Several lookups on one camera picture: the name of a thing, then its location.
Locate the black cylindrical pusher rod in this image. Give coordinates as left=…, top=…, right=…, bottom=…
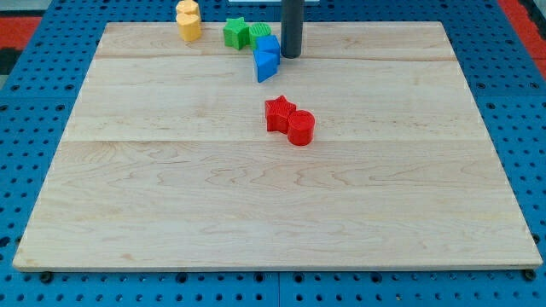
left=281, top=0, right=304, bottom=59

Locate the red cylinder block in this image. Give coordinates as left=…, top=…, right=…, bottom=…
left=287, top=110, right=316, bottom=146

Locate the yellow pentagon block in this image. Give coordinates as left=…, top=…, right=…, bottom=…
left=175, top=0, right=200, bottom=17

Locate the yellow heart block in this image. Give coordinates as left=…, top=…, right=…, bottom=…
left=176, top=13, right=201, bottom=42

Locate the blue perforated base mat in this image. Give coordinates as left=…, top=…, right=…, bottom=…
left=1, top=1, right=545, bottom=306

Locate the blue cube block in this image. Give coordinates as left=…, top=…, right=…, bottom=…
left=256, top=35, right=281, bottom=57

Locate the blue triangular block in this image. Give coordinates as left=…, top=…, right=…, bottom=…
left=253, top=49, right=280, bottom=83

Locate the green cylinder block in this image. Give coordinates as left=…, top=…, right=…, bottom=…
left=249, top=22, right=271, bottom=50

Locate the green star block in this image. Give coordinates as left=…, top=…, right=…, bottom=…
left=223, top=17, right=249, bottom=50

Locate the light wooden board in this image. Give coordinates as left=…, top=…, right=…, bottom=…
left=13, top=21, right=543, bottom=272

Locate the red star block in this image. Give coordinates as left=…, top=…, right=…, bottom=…
left=264, top=96, right=297, bottom=134

